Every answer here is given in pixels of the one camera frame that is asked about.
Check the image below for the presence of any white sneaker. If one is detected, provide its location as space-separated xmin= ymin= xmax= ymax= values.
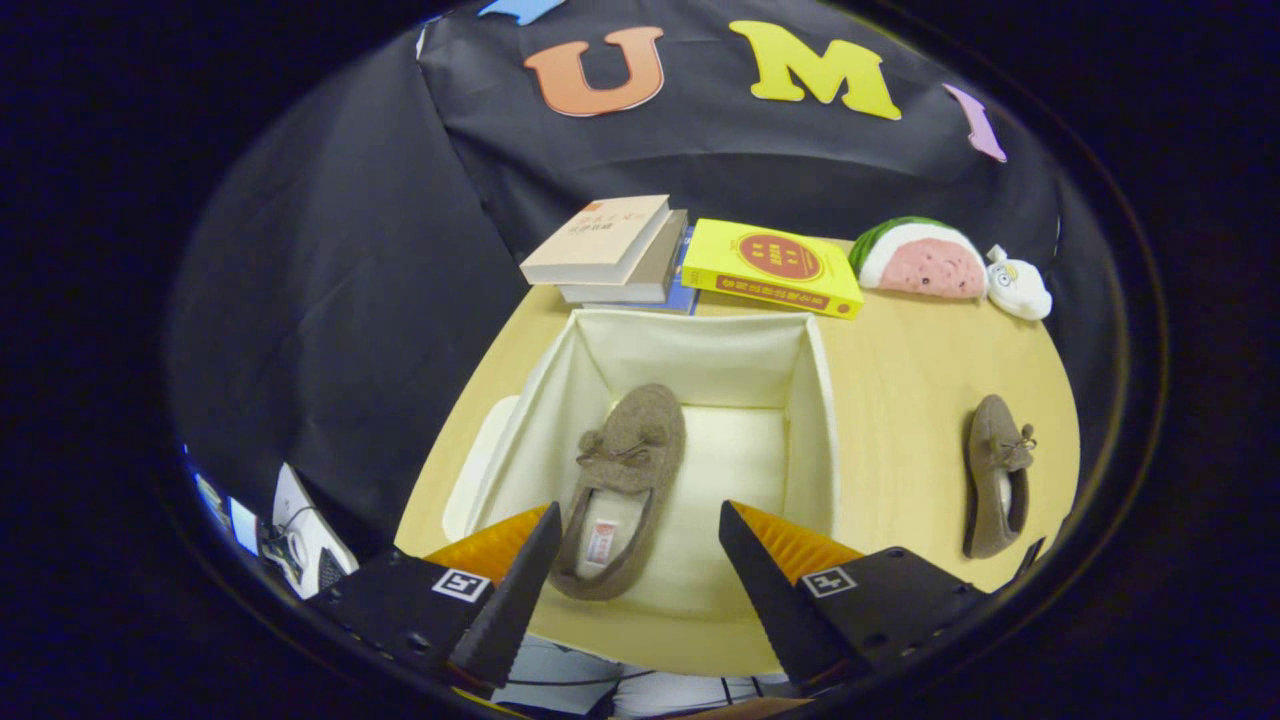
xmin=258 ymin=462 xmax=359 ymax=601

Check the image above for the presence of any yellow book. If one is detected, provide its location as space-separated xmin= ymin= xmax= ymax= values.
xmin=681 ymin=218 xmax=865 ymax=320

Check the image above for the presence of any black backdrop cloth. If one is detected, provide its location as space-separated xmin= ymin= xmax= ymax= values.
xmin=165 ymin=0 xmax=1121 ymax=561

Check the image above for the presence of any watermelon slice plush toy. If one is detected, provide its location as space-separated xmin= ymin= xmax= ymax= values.
xmin=849 ymin=216 xmax=991 ymax=301

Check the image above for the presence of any brown fuzzy slipper shoe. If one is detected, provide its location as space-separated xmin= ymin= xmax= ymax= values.
xmin=962 ymin=394 xmax=1038 ymax=559
xmin=548 ymin=384 xmax=687 ymax=602

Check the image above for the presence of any beige book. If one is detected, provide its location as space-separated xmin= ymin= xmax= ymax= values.
xmin=519 ymin=195 xmax=673 ymax=287

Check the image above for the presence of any cream fabric storage box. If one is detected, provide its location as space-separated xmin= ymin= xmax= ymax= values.
xmin=442 ymin=308 xmax=841 ymax=621

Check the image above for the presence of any blue book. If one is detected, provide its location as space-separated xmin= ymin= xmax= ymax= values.
xmin=585 ymin=225 xmax=701 ymax=316

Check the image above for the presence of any person's light clothing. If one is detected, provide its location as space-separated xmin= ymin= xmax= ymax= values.
xmin=490 ymin=632 xmax=801 ymax=719

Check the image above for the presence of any white plush toy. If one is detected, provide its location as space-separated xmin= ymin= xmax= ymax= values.
xmin=985 ymin=245 xmax=1053 ymax=322

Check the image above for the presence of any grey book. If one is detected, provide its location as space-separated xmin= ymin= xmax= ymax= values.
xmin=558 ymin=208 xmax=689 ymax=305

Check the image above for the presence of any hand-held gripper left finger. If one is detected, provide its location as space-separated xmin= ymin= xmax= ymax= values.
xmin=305 ymin=502 xmax=563 ymax=691

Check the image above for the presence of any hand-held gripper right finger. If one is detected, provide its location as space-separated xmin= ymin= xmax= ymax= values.
xmin=718 ymin=500 xmax=996 ymax=691

